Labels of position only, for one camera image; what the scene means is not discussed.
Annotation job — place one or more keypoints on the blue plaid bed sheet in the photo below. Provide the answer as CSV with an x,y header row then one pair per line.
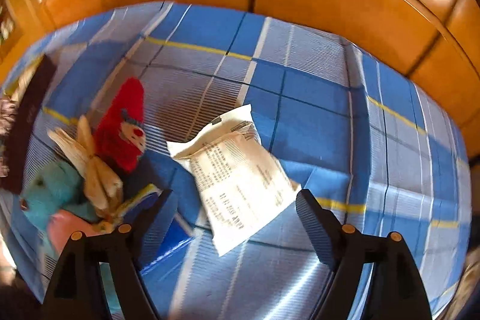
x,y
369,144

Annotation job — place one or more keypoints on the white printed wipes pack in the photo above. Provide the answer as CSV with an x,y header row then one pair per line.
x,y
241,185

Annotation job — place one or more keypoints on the red santa sock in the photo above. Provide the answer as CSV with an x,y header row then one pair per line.
x,y
120,138

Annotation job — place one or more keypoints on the blue Tempo tissue pack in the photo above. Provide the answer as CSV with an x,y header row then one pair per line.
x,y
163,231

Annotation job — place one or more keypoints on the gold rectangular tray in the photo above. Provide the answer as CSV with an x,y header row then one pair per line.
x,y
27,94

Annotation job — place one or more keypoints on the mauve hair scrunchie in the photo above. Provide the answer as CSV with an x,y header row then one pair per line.
x,y
8,112

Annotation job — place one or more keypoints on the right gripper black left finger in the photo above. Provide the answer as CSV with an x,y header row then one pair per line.
x,y
76,288

